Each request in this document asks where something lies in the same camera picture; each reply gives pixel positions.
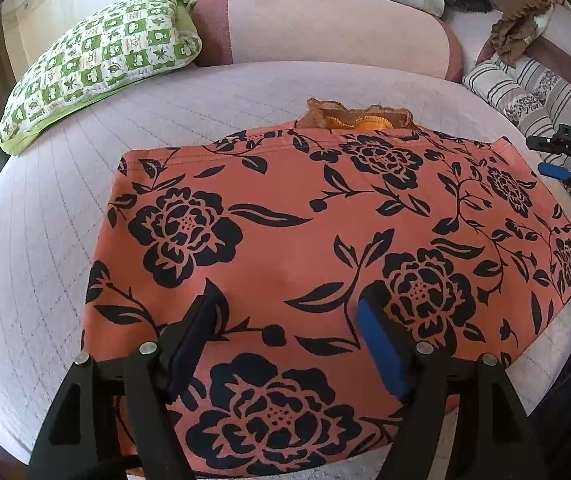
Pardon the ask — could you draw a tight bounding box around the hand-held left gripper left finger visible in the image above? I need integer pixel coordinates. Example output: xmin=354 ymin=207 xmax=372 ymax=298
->
xmin=28 ymin=277 xmax=224 ymax=480

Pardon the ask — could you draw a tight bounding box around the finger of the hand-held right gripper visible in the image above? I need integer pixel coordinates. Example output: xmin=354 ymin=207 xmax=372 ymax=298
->
xmin=538 ymin=162 xmax=571 ymax=193
xmin=525 ymin=135 xmax=563 ymax=155

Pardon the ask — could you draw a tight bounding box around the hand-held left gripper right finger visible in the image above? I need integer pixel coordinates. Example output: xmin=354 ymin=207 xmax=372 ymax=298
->
xmin=357 ymin=282 xmax=549 ymax=480

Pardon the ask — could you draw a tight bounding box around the orange floral long-sleeve shirt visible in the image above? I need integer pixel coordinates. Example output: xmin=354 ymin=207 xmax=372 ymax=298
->
xmin=80 ymin=99 xmax=571 ymax=478

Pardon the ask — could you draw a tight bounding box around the large striped floral pillow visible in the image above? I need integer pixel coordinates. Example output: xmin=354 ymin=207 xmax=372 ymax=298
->
xmin=495 ymin=55 xmax=571 ymax=148

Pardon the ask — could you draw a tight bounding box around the small striped floral pillow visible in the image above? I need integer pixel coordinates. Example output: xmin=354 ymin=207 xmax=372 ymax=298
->
xmin=461 ymin=60 xmax=523 ymax=113

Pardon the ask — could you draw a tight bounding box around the pink sofa backrest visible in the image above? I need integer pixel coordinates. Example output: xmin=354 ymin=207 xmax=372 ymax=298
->
xmin=448 ymin=5 xmax=571 ymax=97

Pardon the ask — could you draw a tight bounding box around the brown ruffled cloth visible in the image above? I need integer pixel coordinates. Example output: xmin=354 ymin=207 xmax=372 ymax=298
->
xmin=485 ymin=0 xmax=563 ymax=68

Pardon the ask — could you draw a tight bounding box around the pink quilted bed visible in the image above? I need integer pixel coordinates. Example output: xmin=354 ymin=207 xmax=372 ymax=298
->
xmin=0 ymin=60 xmax=571 ymax=466

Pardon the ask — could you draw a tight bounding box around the pink bolster cushion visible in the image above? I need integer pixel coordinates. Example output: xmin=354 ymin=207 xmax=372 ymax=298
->
xmin=190 ymin=0 xmax=465 ymax=82

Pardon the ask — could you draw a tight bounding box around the green checkered pillow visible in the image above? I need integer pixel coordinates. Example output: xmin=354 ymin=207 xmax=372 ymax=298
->
xmin=0 ymin=0 xmax=204 ymax=157

